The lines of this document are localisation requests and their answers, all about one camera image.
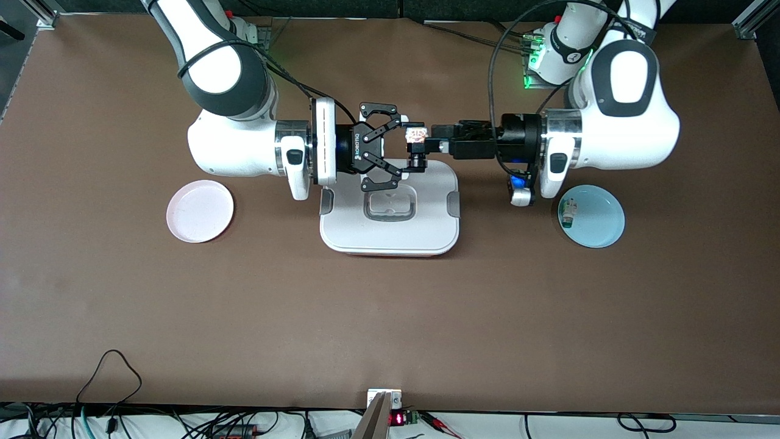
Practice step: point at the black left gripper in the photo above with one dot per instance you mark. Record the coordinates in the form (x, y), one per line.
(476, 145)

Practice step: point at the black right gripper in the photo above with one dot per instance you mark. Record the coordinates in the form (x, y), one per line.
(365, 148)

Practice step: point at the black orange push switch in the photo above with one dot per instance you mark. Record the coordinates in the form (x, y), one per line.
(416, 146)

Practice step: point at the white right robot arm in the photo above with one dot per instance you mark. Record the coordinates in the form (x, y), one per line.
(231, 140)

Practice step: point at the white lidded box grey latches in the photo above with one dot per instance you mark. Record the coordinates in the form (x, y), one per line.
(390, 225)

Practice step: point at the light blue round plate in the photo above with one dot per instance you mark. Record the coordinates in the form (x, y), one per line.
(600, 219)

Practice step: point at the pale pink round plate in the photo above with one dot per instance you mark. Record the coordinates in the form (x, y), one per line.
(200, 213)

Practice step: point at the red digit display module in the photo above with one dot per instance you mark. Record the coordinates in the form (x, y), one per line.
(397, 419)

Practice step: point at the red black clip leads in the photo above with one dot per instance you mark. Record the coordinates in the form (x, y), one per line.
(436, 421)

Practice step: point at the grey power strip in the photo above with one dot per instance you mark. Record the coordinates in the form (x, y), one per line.
(335, 435)

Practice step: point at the white lower shelf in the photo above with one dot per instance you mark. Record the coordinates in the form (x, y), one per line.
(579, 430)

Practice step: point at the orange black device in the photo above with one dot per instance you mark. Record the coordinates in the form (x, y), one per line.
(234, 433)

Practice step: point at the white green push switch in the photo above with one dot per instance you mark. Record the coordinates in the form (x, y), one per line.
(569, 213)

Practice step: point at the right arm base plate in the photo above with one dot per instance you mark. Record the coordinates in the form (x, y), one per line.
(265, 36)

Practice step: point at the aluminium front camera mount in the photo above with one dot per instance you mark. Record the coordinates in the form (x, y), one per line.
(375, 421)

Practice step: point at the aluminium frame profile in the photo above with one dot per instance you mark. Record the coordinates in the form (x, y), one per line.
(749, 21)
(42, 13)

